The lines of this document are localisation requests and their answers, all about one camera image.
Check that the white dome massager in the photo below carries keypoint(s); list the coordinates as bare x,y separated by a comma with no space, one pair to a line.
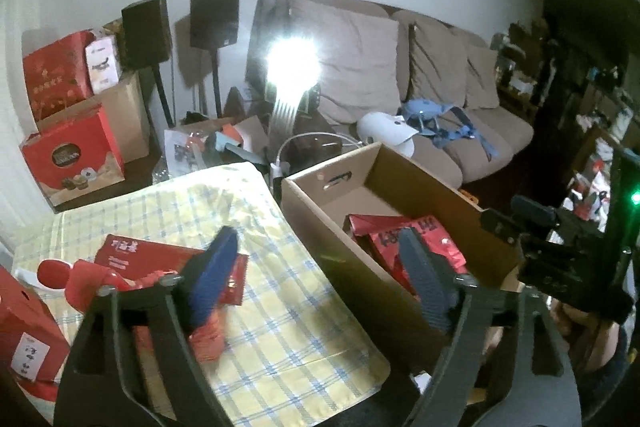
385,132

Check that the large brown sofa cushion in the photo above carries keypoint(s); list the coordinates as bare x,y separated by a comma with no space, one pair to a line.
350,62

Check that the closed brown cardboard box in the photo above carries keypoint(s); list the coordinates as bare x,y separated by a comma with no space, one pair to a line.
125,122

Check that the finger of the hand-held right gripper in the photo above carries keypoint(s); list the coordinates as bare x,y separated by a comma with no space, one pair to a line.
500,227
532,209

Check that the small brown sofa cushion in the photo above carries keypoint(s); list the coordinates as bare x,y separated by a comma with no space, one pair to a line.
482,79

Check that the dark cluttered shelf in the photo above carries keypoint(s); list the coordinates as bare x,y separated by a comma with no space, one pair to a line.
565,97

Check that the bright work lamp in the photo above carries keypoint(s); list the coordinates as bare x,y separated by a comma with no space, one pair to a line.
292,62

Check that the red gold-printed gift bag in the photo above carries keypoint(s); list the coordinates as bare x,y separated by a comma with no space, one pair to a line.
55,77

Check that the red packet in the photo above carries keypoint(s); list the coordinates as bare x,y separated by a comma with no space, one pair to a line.
130,252

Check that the white pictured carton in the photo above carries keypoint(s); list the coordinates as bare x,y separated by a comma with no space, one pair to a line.
102,64

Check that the black speaker on stand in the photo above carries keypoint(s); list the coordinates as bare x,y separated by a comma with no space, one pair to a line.
215,19
145,32

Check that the yellow plaid tablecloth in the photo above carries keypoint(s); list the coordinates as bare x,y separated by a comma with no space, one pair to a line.
300,307

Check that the brown patterned package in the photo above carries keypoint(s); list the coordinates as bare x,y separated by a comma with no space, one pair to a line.
114,31

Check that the person's right hand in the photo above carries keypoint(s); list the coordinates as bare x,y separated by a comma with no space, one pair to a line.
585,337

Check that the cluttered low cardboard box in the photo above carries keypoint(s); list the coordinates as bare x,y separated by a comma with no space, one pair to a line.
210,147

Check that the person's right forearm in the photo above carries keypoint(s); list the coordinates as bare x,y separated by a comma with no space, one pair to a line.
615,387

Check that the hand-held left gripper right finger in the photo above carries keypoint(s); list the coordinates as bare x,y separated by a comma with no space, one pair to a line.
425,282

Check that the medium brown sofa cushion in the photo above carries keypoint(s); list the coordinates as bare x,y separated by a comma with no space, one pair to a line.
440,67

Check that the red chocolate gift box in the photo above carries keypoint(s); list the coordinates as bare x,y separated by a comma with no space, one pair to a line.
70,157

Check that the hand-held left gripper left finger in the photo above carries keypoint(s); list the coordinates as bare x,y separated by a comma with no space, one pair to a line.
215,277

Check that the red square box white label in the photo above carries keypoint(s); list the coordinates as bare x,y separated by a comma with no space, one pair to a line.
25,322

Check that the brown sofa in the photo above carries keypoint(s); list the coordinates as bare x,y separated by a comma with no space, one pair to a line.
500,137

